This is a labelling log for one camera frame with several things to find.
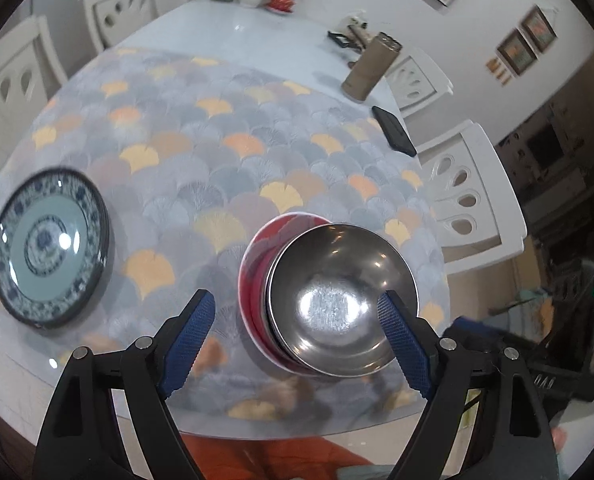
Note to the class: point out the orange clothing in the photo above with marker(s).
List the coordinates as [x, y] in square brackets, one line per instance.
[277, 457]

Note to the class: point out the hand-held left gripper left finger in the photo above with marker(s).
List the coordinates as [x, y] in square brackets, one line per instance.
[192, 340]

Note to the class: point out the small framed wall picture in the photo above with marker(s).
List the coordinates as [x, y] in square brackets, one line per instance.
[539, 27]
[517, 52]

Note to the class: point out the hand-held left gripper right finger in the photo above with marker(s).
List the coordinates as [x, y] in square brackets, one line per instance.
[402, 340]

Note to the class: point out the small ornament on black base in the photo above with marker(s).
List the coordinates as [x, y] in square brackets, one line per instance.
[349, 32]

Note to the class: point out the dark shelf unit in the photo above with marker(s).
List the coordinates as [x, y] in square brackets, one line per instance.
[562, 160]

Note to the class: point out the large blue floral plate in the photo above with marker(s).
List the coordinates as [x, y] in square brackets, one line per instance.
[44, 247]

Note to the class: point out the black smartphone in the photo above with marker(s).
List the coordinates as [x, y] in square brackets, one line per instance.
[394, 130]

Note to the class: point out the small orange wall decoration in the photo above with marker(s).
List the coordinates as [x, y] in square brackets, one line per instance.
[498, 70]

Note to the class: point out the fan-patterned table mat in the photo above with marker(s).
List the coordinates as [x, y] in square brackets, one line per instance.
[202, 160]

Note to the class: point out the stainless steel bowl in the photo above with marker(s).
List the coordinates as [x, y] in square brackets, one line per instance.
[337, 300]

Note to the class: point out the tan insulated tumbler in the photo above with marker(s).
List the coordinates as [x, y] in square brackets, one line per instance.
[369, 67]

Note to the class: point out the white dining chair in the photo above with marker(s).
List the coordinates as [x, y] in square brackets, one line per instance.
[419, 82]
[12, 75]
[119, 5]
[472, 200]

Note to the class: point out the red tea set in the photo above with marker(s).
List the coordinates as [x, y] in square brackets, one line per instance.
[282, 2]

